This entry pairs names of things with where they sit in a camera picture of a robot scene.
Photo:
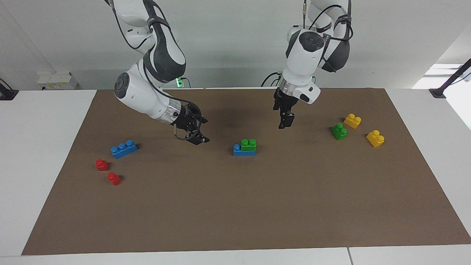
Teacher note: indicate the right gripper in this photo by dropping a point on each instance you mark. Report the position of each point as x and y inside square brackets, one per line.
[186, 118]

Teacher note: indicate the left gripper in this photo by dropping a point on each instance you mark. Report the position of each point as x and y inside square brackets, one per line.
[283, 101]

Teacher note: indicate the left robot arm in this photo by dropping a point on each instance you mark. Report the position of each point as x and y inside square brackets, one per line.
[303, 59]

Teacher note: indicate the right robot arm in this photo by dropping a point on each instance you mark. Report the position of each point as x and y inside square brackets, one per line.
[138, 94]

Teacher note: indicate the green block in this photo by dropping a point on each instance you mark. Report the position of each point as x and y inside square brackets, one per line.
[249, 144]
[339, 131]

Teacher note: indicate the yellow block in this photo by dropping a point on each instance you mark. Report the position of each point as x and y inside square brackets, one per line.
[375, 138]
[352, 121]

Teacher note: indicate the blue three-stud block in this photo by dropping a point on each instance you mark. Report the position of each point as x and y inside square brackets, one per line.
[124, 149]

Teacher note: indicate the red block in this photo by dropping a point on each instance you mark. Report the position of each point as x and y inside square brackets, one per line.
[102, 165]
[114, 179]

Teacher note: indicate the white power strip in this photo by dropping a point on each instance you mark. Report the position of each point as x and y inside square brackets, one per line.
[57, 81]

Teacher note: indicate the black stand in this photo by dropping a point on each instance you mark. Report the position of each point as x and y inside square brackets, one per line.
[6, 94]
[450, 79]

